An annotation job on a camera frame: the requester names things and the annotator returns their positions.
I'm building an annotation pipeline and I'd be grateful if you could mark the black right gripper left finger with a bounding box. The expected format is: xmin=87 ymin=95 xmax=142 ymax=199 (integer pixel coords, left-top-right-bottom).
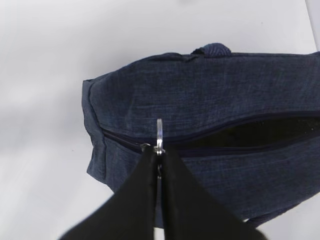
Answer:
xmin=61 ymin=146 xmax=158 ymax=240

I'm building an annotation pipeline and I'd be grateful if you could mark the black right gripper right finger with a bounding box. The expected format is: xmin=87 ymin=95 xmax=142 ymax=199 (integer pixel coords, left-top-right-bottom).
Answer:
xmin=161 ymin=147 xmax=266 ymax=240

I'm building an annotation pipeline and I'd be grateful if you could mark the dark blue lunch bag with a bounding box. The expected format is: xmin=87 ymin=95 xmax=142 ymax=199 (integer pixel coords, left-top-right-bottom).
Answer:
xmin=81 ymin=43 xmax=320 ymax=220

